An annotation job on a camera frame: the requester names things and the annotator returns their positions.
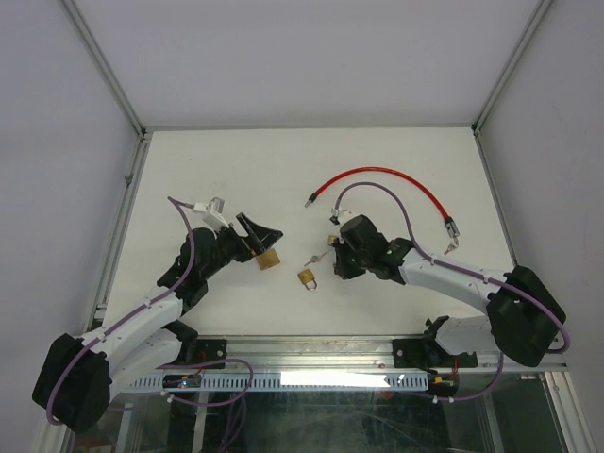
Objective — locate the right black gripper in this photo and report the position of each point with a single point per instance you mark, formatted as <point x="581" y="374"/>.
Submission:
<point x="341" y="268"/>

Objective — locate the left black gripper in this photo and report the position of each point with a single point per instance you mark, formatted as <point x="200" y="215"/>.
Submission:
<point x="262" y="238"/>

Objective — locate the large brass padlock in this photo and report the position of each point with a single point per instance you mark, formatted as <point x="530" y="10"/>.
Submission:
<point x="268" y="259"/>

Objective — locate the silver key bunch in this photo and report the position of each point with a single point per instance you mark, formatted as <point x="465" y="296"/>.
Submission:
<point x="452" y="246"/>

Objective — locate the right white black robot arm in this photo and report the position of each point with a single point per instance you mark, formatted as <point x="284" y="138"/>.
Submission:
<point x="517" y="314"/>

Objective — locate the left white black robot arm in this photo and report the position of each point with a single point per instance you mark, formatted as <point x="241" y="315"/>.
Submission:
<point x="81" y="375"/>

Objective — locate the silver key pair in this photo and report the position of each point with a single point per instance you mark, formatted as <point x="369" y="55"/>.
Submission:
<point x="315" y="258"/>

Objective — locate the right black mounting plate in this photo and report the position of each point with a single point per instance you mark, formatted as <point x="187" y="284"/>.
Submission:
<point x="426" y="354"/>

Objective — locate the black mounting plate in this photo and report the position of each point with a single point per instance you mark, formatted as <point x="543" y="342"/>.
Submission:
<point x="198" y="352"/>
<point x="426" y="354"/>

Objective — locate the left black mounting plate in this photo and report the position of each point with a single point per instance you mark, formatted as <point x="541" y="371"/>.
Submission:
<point x="198" y="352"/>

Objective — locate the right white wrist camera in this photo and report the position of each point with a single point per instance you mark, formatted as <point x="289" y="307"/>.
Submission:
<point x="339" y="217"/>

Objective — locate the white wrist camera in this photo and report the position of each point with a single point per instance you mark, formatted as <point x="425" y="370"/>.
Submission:
<point x="212" y="213"/>
<point x="339" y="217"/>

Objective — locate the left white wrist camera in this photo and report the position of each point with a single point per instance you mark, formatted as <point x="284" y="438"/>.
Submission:
<point x="212" y="213"/>

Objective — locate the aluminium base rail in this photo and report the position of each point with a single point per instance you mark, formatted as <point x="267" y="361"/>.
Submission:
<point x="260" y="353"/>

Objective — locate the white slotted cable duct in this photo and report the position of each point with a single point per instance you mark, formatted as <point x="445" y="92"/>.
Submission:
<point x="287" y="381"/>

